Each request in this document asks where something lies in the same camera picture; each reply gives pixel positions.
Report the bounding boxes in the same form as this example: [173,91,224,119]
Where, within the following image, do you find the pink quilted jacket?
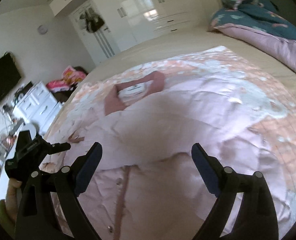
[39,70,292,240]

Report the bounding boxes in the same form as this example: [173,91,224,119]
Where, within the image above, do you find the green left sleeve forearm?
[0,199,17,239]

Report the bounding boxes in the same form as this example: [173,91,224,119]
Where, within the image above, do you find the dark chair under clothes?
[53,66,88,103]

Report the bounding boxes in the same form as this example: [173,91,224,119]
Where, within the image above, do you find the white bedroom door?
[69,0,121,65]

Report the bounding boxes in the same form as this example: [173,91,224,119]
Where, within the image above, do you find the person's left hand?
[5,178,21,224]

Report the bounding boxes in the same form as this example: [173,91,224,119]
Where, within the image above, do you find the white chest of drawers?
[13,82,62,135]

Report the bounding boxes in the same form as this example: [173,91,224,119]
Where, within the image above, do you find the pink yellow cartoon cloth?
[46,66,88,93]

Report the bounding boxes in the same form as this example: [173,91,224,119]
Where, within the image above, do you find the peach patterned blanket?
[41,45,296,239]

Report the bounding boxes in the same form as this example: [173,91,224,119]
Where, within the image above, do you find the dark bags on door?
[78,8,105,33]

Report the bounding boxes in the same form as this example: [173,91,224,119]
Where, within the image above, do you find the beige bed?
[82,27,296,97]

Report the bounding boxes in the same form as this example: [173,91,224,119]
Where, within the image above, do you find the white glossy wardrobe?
[50,0,219,51]

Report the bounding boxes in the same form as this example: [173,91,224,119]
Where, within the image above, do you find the teal and pink duvet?
[209,0,296,73]

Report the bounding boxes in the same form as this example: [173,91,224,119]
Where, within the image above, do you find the black wall television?
[0,53,21,102]

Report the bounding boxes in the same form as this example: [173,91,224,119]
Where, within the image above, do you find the round wall clock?
[37,25,49,35]

